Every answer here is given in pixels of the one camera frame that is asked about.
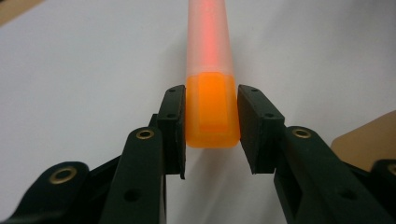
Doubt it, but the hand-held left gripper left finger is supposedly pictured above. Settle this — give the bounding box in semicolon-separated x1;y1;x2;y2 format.
99;84;187;224

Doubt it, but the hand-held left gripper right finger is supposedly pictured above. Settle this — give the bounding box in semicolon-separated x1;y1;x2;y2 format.
236;84;395;224

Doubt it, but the brown pen holder cup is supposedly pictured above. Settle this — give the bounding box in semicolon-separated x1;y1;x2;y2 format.
330;110;396;173

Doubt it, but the orange highlighter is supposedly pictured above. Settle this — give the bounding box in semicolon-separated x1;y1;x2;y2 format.
185;0;241;148

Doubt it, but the wooden table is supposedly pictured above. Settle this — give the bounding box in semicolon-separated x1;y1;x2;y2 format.
0;0;45;27

